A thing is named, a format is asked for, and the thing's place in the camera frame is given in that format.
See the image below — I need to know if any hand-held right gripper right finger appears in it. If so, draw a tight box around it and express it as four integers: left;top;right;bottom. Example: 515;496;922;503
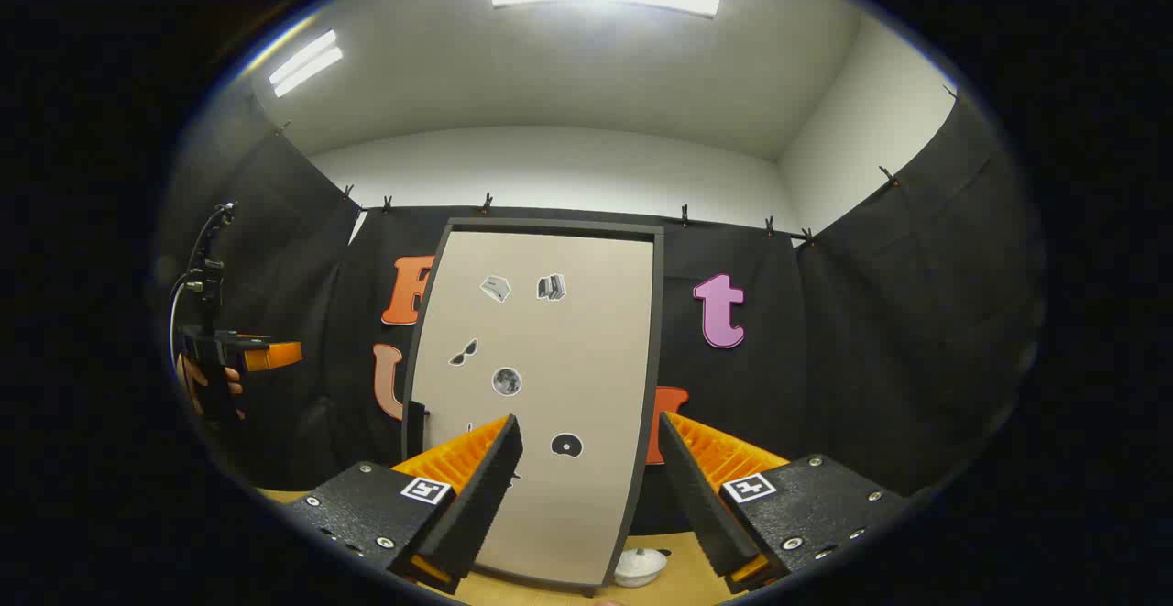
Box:
657;411;910;595

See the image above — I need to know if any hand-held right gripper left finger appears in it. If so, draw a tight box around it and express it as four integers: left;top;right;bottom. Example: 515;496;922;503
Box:
284;413;524;595

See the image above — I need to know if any beige cabinet door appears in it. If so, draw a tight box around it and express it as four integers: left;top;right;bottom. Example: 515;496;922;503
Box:
408;228;656;587

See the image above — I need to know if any black backdrop cloth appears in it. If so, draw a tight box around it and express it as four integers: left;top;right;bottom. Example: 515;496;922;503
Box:
160;83;1046;534

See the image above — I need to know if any small white bowl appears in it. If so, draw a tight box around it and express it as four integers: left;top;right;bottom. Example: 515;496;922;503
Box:
612;546;668;589

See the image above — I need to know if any dark grey cabinet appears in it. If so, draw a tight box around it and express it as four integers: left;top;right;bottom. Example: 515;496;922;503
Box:
400;217;665;596

